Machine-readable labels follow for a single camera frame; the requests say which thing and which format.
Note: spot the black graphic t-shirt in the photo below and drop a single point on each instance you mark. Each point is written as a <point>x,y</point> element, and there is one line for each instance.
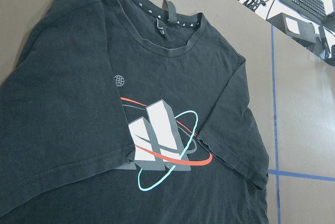
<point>119,111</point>

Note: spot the black box with label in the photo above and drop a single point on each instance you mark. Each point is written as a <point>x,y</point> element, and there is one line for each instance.
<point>300,31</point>

